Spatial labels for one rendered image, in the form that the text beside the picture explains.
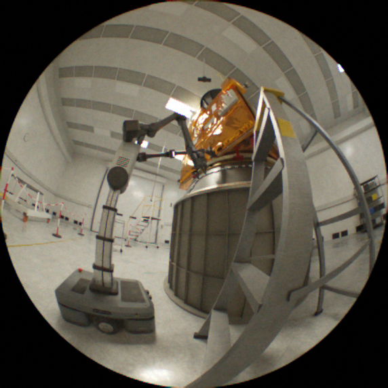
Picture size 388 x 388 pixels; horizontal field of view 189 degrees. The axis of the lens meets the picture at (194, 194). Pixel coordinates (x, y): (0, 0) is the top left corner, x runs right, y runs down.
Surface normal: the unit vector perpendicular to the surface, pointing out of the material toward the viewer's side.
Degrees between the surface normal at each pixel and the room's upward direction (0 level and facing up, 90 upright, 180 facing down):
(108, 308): 45
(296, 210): 87
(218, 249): 90
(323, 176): 90
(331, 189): 90
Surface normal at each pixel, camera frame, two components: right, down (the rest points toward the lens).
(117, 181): 0.55, -0.27
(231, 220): -0.45, -0.35
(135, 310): 0.43, -0.85
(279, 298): -0.18, -0.42
